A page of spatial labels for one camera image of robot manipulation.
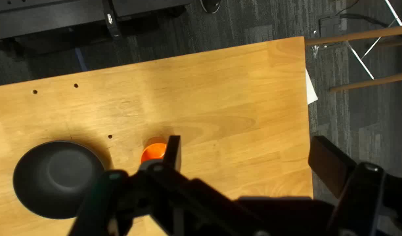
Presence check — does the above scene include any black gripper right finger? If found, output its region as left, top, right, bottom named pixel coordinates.
left=308, top=135, right=388, bottom=236

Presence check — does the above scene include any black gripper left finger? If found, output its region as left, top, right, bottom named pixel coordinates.
left=138, top=134, right=272, bottom=236

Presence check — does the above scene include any orange plastic cup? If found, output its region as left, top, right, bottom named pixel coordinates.
left=140, top=138, right=170, bottom=165

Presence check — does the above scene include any black bowl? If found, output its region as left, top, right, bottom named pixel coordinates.
left=12, top=141, right=110, bottom=221

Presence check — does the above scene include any white paper sheet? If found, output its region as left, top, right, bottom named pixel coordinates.
left=305, top=70, right=320, bottom=106

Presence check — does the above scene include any white thin rod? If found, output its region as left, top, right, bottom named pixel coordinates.
left=345, top=0, right=402, bottom=83

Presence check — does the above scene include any wooden stool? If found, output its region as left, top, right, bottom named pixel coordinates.
left=305, top=24, right=402, bottom=95

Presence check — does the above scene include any black equipment cabinet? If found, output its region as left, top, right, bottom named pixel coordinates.
left=0, top=0, right=192, bottom=55

